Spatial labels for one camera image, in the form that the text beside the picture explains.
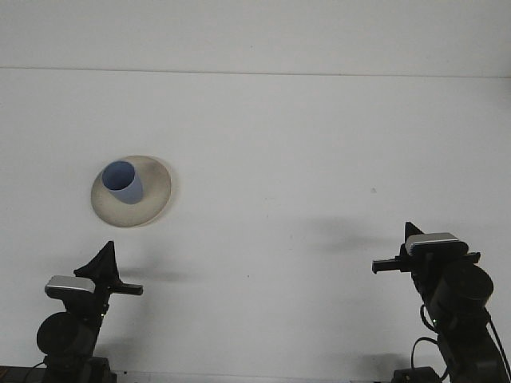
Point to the pale blue cup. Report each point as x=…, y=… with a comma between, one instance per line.
x=127, y=193

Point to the pale round plate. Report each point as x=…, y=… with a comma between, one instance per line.
x=131, y=213

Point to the dark base platform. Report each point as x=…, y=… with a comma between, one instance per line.
x=12, y=375

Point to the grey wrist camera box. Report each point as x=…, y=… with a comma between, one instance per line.
x=70, y=283
x=433, y=238

